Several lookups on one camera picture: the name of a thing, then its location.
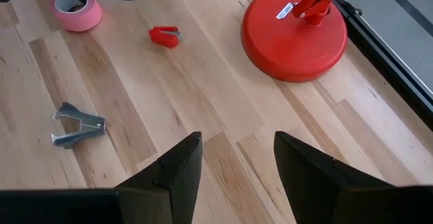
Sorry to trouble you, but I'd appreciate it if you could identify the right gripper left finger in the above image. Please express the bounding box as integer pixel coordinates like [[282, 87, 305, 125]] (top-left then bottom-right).
[[0, 131, 203, 224]]

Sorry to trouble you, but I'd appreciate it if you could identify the small red stapler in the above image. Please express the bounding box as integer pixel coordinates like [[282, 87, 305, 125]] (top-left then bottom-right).
[[148, 26, 183, 49]]

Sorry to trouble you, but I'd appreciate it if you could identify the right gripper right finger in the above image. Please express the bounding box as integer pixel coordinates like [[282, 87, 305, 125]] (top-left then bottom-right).
[[273, 131, 433, 224]]

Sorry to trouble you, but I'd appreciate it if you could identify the red desk lamp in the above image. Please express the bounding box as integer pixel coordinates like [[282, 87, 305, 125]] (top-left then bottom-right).
[[240, 0, 348, 83]]

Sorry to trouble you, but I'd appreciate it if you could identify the black aluminium table frame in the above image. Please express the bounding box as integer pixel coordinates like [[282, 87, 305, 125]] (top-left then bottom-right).
[[297, 0, 433, 132]]

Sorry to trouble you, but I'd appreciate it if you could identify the pink tape roll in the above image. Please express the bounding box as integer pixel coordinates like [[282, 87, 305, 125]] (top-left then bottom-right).
[[53, 0, 104, 33]]

